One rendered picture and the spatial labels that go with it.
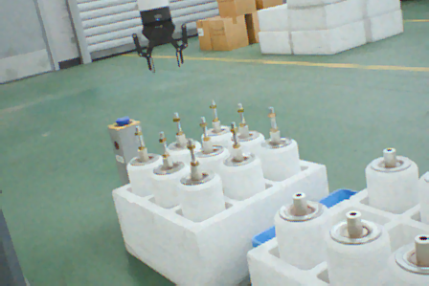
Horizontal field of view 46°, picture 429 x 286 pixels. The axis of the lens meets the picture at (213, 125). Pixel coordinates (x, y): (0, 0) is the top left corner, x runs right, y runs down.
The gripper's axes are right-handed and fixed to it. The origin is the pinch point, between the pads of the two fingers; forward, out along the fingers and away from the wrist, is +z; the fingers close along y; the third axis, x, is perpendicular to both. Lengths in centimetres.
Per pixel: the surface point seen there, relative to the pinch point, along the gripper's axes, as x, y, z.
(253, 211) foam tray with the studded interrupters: -30.0, 10.2, 31.0
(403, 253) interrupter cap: -73, 22, 21
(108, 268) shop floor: -9, -26, 47
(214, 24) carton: 371, 75, 22
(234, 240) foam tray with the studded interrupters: -32.9, 4.6, 35.0
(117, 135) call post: 8.4, -16.6, 17.5
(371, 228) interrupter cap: -64, 21, 22
